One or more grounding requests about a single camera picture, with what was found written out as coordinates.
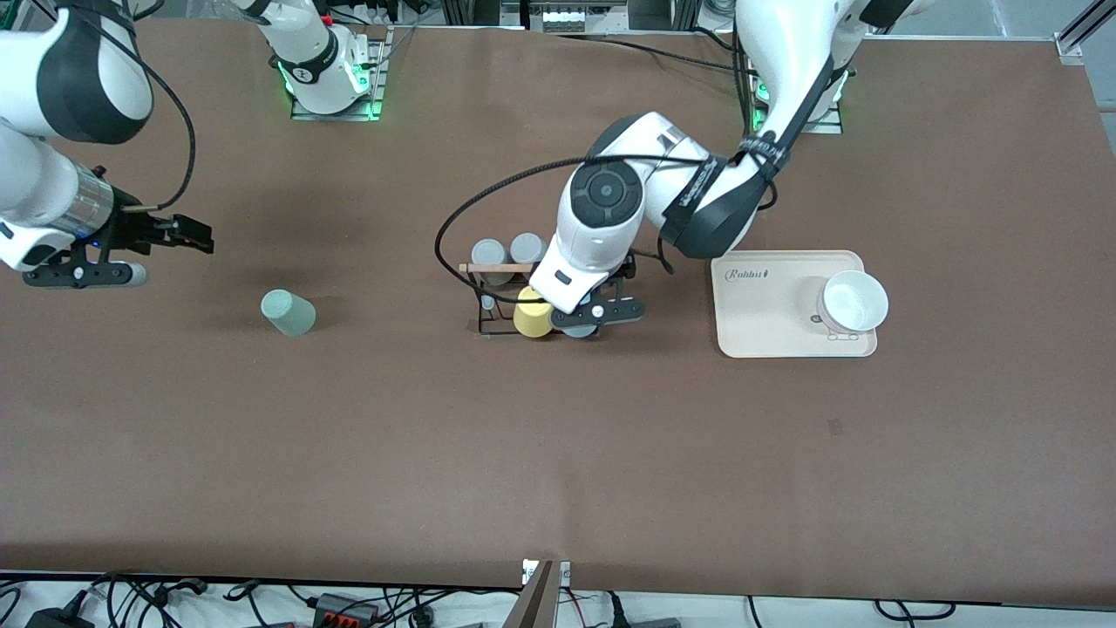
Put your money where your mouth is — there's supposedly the cream tray with Rabbit print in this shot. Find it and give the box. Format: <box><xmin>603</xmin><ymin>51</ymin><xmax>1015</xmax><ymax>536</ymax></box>
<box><xmin>711</xmin><ymin>250</ymin><xmax>879</xmax><ymax>359</ymax></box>

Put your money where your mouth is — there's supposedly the pale green cup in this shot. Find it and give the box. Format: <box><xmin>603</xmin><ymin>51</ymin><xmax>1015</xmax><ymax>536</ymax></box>
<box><xmin>261</xmin><ymin>289</ymin><xmax>316</xmax><ymax>338</ymax></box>

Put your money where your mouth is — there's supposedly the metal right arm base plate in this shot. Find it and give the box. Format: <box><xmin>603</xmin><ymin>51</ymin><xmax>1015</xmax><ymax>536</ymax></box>
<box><xmin>290</xmin><ymin>26</ymin><xmax>391</xmax><ymax>121</ymax></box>

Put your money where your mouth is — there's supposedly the black power adapter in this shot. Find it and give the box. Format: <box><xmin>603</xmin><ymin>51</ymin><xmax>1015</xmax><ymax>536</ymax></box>
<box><xmin>24</xmin><ymin>606</ymin><xmax>92</xmax><ymax>628</ymax></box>

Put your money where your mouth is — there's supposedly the white bowl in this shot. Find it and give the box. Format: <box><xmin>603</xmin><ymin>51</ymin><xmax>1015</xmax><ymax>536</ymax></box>
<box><xmin>816</xmin><ymin>270</ymin><xmax>890</xmax><ymax>336</ymax></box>

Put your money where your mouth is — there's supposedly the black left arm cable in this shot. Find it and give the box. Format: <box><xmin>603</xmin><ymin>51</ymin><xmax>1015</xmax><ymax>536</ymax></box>
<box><xmin>434</xmin><ymin>153</ymin><xmax>759</xmax><ymax>306</ymax></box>

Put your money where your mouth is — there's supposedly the black wire cup rack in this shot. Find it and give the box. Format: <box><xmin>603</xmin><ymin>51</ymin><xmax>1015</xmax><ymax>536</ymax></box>
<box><xmin>459</xmin><ymin>257</ymin><xmax>568</xmax><ymax>339</ymax></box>

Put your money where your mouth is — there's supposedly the grey metal post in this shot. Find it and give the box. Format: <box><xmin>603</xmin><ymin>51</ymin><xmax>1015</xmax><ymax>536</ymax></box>
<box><xmin>514</xmin><ymin>558</ymin><xmax>561</xmax><ymax>628</ymax></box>

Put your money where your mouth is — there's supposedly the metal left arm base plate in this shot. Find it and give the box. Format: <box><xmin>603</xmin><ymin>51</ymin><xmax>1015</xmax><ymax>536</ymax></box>
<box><xmin>745</xmin><ymin>70</ymin><xmax>848</xmax><ymax>136</ymax></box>

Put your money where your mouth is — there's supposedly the black printed velcro strap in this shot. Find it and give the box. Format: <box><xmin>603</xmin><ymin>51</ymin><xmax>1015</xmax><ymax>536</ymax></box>
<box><xmin>667</xmin><ymin>155</ymin><xmax>729</xmax><ymax>219</ymax></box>
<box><xmin>737</xmin><ymin>131</ymin><xmax>790</xmax><ymax>175</ymax></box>

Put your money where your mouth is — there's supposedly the grey power strip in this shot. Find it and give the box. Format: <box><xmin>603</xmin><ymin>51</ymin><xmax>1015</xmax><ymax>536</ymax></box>
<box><xmin>527</xmin><ymin>4</ymin><xmax>595</xmax><ymax>34</ymax></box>

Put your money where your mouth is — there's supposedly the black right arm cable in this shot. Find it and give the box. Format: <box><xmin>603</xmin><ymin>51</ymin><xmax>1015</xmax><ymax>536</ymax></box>
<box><xmin>52</xmin><ymin>0</ymin><xmax>197</xmax><ymax>212</ymax></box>

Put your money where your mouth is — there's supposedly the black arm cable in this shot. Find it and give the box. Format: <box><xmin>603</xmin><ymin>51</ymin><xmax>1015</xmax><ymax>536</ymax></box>
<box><xmin>52</xmin><ymin>0</ymin><xmax>197</xmax><ymax>212</ymax></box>
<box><xmin>434</xmin><ymin>153</ymin><xmax>759</xmax><ymax>306</ymax></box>

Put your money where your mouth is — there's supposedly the black terminal box with red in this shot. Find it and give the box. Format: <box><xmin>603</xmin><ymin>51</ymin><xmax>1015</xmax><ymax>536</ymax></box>
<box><xmin>312</xmin><ymin>593</ymin><xmax>382</xmax><ymax>627</ymax></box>

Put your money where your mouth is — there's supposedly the yellow cup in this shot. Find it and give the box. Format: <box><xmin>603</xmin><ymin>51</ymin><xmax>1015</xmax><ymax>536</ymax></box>
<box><xmin>513</xmin><ymin>286</ymin><xmax>555</xmax><ymax>339</ymax></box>

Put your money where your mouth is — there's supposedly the black table cable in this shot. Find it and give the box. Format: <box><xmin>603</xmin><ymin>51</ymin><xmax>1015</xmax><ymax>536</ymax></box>
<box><xmin>558</xmin><ymin>33</ymin><xmax>752</xmax><ymax>72</ymax></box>

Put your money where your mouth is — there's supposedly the aluminium frame profile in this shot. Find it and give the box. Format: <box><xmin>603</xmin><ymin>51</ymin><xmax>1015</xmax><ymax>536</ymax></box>
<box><xmin>1055</xmin><ymin>0</ymin><xmax>1116</xmax><ymax>66</ymax></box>

